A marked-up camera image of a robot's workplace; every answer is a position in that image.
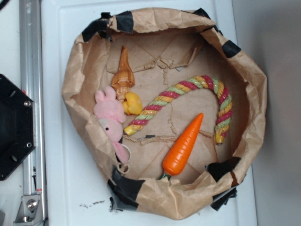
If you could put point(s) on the orange plastic toy carrot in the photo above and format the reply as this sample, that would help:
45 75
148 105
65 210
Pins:
177 157

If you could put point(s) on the brown paper bag bin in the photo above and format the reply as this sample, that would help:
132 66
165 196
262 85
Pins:
166 46

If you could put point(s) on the yellow rubber duck toy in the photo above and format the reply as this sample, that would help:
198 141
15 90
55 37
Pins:
132 104

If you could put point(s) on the pink plush bunny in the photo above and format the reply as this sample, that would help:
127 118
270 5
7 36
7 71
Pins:
110 113

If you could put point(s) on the orange striped spiral seashell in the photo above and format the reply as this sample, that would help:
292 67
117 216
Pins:
124 79

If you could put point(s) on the white plastic tray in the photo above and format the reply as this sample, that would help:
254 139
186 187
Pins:
77 193

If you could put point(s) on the multicolour twisted rope toy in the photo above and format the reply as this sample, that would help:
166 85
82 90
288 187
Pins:
198 82

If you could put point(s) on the aluminium extrusion rail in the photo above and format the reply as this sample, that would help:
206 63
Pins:
34 167

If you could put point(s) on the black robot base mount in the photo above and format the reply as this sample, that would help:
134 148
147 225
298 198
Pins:
16 127

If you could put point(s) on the metal corner bracket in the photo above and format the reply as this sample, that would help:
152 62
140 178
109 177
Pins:
30 212

